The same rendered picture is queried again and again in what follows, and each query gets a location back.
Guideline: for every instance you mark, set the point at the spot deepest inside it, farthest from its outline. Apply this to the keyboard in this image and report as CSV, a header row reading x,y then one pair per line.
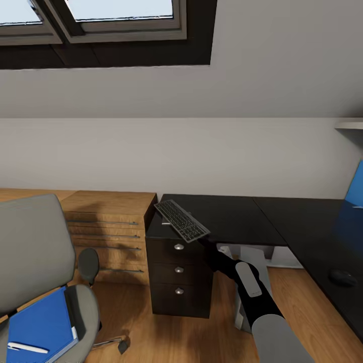
x,y
182,221

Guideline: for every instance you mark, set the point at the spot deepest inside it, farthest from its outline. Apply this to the swivel chair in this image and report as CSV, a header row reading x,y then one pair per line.
x,y
37,255

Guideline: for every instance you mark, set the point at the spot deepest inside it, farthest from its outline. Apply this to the notebook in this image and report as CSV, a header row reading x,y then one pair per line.
x,y
164,221

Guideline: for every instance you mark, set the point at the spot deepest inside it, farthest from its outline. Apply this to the folder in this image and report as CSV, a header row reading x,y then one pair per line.
x,y
46,324

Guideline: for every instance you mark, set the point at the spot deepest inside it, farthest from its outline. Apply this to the mouse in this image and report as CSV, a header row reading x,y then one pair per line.
x,y
342,277

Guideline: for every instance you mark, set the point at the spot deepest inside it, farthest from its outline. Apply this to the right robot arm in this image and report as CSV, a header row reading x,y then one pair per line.
x,y
275,340

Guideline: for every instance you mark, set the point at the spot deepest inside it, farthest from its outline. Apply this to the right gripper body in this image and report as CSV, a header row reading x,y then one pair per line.
x,y
214,256

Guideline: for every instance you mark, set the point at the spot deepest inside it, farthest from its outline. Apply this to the pen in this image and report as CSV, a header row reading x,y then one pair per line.
x,y
30,348

